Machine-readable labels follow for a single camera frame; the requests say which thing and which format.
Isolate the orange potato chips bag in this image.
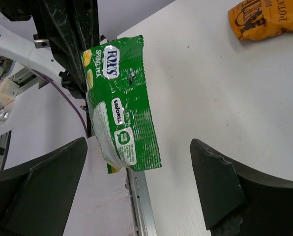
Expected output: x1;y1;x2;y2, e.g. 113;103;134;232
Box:
228;0;293;41

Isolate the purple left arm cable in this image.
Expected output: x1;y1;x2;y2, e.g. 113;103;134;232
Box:
30;68;88;138

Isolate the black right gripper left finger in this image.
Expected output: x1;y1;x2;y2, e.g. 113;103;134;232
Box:
0;137;88;236

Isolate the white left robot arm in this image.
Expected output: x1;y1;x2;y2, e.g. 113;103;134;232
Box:
0;0;100;99

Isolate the green snack bag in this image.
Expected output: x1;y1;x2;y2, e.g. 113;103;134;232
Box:
81;35;162;174

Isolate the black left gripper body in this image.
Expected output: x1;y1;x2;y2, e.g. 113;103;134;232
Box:
59;70;86;100

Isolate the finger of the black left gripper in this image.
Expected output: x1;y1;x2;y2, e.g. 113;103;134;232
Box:
68;0;99;49
30;0;87;91

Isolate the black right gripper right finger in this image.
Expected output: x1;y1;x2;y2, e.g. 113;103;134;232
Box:
190;139;293;236

